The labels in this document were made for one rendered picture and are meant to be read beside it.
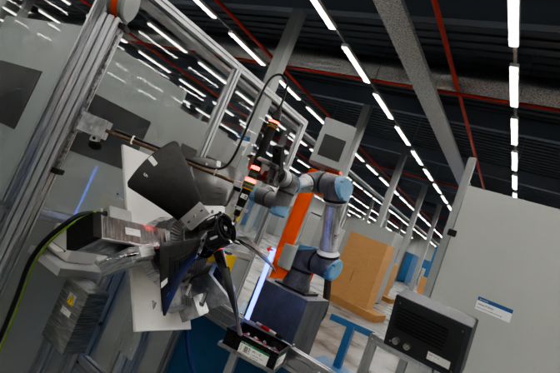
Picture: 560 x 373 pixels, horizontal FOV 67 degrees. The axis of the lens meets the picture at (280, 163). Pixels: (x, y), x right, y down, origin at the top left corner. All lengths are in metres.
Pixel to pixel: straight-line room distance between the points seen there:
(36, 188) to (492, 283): 2.59
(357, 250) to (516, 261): 6.83
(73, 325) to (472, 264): 2.36
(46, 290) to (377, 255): 8.02
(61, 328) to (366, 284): 8.22
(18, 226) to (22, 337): 0.60
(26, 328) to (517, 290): 2.65
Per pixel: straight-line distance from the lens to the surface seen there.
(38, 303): 2.15
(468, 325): 1.57
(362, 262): 9.59
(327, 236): 2.14
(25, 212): 1.77
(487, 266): 3.08
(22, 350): 2.24
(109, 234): 1.34
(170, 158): 1.44
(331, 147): 5.60
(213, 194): 1.63
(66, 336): 1.73
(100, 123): 1.70
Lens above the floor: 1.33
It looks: 6 degrees up
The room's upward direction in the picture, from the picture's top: 22 degrees clockwise
